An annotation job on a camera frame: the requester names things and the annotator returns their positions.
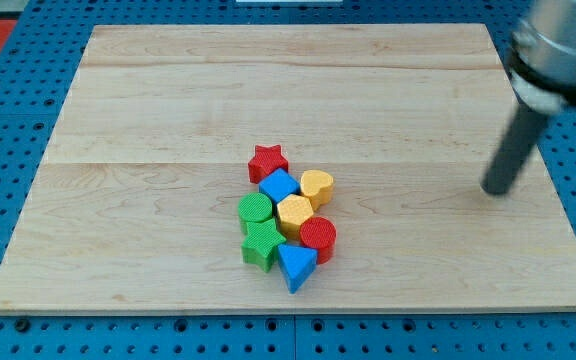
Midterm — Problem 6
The blue triangle block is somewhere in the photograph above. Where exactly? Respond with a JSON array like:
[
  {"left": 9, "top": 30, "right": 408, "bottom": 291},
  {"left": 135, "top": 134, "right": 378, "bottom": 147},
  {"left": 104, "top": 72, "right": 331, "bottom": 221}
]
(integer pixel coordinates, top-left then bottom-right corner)
[{"left": 278, "top": 245, "right": 317, "bottom": 294}]

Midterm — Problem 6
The yellow heart block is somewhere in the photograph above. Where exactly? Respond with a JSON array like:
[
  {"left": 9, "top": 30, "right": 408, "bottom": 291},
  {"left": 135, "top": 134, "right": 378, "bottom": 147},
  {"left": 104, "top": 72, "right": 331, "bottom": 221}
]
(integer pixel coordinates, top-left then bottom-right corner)
[{"left": 300, "top": 169, "right": 335, "bottom": 211}]

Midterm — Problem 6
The green star block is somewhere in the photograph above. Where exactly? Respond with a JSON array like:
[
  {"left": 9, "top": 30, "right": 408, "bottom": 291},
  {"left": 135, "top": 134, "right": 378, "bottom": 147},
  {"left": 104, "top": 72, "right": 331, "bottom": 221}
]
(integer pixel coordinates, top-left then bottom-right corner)
[{"left": 241, "top": 218, "right": 287, "bottom": 273}]

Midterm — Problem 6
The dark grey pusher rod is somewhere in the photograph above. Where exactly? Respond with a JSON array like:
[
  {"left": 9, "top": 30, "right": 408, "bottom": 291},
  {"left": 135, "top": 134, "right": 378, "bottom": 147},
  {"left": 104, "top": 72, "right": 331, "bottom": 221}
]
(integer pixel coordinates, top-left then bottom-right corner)
[{"left": 480, "top": 103, "right": 549, "bottom": 196}]

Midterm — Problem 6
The red star block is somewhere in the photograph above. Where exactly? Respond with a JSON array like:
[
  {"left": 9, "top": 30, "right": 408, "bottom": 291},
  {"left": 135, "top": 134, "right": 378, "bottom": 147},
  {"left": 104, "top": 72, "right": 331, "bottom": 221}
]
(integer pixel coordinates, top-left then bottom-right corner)
[{"left": 248, "top": 144, "right": 289, "bottom": 184}]

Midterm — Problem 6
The blue cube block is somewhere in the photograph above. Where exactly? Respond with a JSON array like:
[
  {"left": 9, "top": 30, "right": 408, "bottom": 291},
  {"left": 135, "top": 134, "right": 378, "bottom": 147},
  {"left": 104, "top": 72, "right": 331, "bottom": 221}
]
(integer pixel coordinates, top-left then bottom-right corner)
[{"left": 258, "top": 168, "right": 300, "bottom": 205}]

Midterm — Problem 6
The yellow hexagon block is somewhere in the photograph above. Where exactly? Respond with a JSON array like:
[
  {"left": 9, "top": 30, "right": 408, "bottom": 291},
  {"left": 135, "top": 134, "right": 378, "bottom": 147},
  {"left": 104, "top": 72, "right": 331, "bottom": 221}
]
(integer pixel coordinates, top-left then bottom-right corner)
[{"left": 277, "top": 194, "right": 314, "bottom": 240}]

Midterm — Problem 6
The red circle block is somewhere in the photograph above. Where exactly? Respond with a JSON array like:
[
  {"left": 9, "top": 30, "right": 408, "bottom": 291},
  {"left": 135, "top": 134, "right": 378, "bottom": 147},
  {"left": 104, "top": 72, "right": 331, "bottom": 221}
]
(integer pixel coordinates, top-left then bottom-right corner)
[{"left": 299, "top": 217, "right": 337, "bottom": 265}]

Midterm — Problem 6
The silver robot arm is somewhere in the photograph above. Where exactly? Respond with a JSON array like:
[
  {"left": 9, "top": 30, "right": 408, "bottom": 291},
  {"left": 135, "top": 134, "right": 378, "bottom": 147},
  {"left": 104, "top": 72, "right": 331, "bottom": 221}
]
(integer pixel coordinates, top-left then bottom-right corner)
[{"left": 507, "top": 0, "right": 576, "bottom": 115}]

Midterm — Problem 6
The green circle block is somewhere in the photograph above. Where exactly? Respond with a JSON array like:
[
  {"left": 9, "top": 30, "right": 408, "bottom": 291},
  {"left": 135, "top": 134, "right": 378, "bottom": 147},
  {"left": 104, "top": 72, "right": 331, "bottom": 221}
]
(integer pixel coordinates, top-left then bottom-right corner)
[{"left": 237, "top": 192, "right": 273, "bottom": 235}]

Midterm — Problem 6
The light wooden board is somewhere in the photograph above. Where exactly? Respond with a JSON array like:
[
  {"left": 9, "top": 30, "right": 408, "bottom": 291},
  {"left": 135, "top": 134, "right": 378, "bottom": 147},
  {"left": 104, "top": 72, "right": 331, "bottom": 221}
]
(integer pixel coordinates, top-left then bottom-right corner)
[{"left": 0, "top": 24, "right": 576, "bottom": 316}]

